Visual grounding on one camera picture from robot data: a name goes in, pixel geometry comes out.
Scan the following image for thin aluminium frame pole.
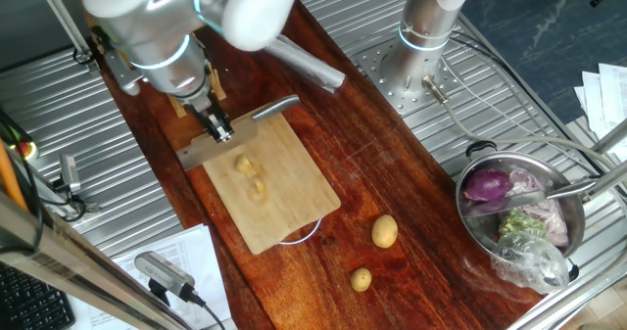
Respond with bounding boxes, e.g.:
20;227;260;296
31;0;99;72

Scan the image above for aluminium frame bar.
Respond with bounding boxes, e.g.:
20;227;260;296
589;118;627;156
581;159;627;200

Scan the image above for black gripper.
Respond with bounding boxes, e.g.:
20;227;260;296
184;90;235;144

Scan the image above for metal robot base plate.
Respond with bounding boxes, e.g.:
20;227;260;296
350;35;471;118

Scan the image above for grey hose with brass connector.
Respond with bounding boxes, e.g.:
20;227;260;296
421;73;627;174

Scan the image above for green leafy vegetable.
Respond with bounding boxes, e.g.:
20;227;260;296
498;208;548;239

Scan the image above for bagged purple cabbage pieces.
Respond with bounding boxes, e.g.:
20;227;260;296
506;166;570;249

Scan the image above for orange rod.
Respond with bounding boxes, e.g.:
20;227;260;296
0;141;28;212

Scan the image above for aluminium table edge rail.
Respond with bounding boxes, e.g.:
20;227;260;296
506;257;627;330

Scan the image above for thin peeled potato slice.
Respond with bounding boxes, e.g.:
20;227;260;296
248;177;268;203

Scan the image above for red emergency stop button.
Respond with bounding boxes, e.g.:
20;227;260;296
9;141;39;163

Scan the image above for black computer keyboard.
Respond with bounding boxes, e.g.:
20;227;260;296
0;263;77;330

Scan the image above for steel wire ring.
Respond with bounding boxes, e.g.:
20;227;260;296
276;216;323;247

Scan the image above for roll of clear plastic bags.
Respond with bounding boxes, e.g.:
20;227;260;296
264;33;347;95

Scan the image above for black base cable bundle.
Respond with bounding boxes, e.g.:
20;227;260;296
448;33;627;194

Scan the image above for wide aluminium frame beam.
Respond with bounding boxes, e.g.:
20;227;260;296
0;187;193;330

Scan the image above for wrist camera on grey bracket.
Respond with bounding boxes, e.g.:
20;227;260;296
103;45;144;97

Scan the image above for large whole potato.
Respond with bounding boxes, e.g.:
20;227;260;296
370;213;400;250

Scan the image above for steel kitchen cleaver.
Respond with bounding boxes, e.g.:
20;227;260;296
175;94;301;172

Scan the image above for steel pot with black handles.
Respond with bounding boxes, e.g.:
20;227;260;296
454;140;588;283

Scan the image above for small whole potato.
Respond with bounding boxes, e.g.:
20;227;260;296
350;266;373;293

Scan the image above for slim steel kitchen knife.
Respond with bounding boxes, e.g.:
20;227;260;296
462;179;598;218

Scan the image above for printed white paper stack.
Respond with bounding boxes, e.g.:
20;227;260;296
68;223;232;330
572;63;627;164

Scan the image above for silver depth camera on mount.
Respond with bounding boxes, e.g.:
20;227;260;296
52;153;102;223
133;250;207;307

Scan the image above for crumpled clear plastic bag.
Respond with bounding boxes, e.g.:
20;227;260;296
491;230;571;296

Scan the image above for wooden cutting board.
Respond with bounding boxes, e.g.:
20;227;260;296
202;112;343;257

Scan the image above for purple cabbage head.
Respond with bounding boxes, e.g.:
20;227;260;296
462;166;513;204

